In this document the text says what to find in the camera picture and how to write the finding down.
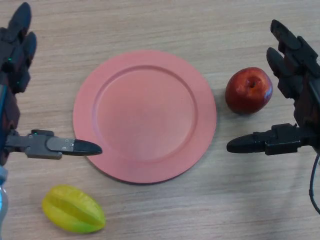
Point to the red apple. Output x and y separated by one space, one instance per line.
247 92

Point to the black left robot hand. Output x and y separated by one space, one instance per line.
15 62

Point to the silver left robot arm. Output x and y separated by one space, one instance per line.
3 200

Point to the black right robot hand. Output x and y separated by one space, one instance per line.
300 75

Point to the yellow starfruit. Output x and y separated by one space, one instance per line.
73 210

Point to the pink round plate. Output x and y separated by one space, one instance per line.
145 117

